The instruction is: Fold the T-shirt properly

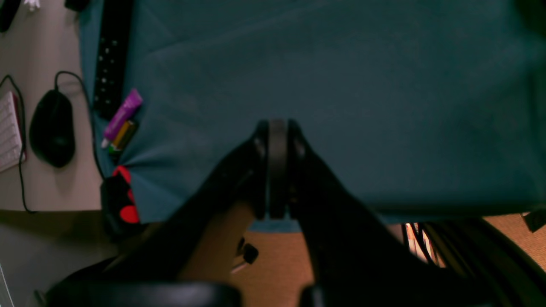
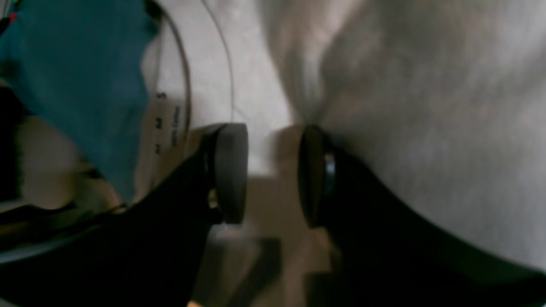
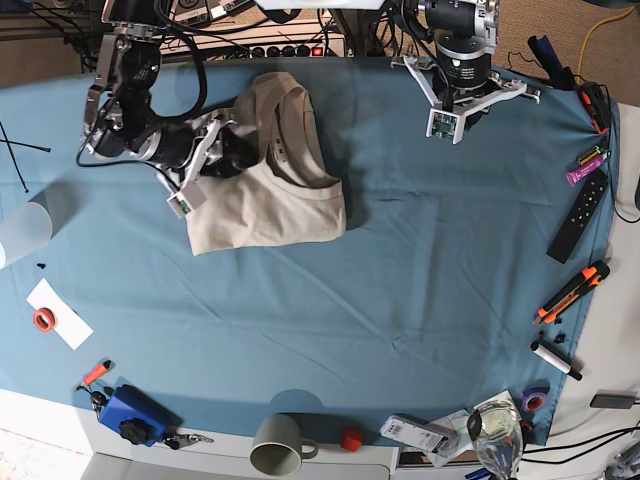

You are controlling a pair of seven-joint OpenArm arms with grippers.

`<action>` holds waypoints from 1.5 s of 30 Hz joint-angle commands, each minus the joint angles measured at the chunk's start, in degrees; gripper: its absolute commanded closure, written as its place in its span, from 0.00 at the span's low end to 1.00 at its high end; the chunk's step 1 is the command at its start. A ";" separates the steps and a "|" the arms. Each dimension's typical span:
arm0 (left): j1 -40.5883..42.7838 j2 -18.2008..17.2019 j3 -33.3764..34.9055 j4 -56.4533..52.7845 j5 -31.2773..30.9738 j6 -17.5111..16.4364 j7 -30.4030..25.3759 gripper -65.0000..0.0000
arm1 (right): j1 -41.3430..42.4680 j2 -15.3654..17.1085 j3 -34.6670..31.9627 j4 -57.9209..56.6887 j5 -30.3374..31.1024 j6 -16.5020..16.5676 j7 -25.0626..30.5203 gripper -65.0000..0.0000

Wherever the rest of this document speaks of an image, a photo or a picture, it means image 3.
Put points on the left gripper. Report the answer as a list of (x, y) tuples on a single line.
[(469, 105)]

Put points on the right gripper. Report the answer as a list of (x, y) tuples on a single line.
[(216, 152)]

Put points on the beige T-shirt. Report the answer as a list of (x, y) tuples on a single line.
[(288, 197)]

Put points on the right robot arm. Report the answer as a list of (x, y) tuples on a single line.
[(120, 127)]

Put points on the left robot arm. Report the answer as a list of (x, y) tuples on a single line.
[(455, 42)]

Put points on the orange black pliers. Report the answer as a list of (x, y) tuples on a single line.
[(594, 101)]

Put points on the black power strip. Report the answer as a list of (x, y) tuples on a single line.
[(290, 51)]

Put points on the black remote control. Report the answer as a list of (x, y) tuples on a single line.
[(579, 216)]

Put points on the blue table cloth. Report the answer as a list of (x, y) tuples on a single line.
[(423, 307)]

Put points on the orange black utility knife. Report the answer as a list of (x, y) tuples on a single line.
[(578, 286)]

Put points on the frosted plastic cup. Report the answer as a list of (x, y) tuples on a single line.
[(25, 231)]

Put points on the black thin rods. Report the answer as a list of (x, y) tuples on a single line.
[(10, 144)]

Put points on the white paper sheet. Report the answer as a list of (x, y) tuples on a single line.
[(71, 328)]

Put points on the white black marker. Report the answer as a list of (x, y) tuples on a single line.
[(556, 361)]

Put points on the red tape roll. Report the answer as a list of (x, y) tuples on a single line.
[(44, 320)]

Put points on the orange marker pen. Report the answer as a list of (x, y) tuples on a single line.
[(96, 373)]

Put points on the blue box with knob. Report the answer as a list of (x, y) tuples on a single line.
[(135, 417)]

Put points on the purple tape roll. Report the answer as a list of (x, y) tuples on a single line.
[(533, 400)]

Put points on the metal keys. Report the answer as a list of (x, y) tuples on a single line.
[(178, 441)]

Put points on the beige ceramic mug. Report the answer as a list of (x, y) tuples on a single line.
[(279, 449)]

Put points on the clear wine glass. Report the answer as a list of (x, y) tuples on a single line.
[(496, 435)]

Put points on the small red cube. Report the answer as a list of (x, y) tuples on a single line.
[(351, 439)]

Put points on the black phone on table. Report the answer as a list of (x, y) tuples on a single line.
[(614, 401)]

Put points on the white barcode package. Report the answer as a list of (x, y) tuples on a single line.
[(425, 437)]

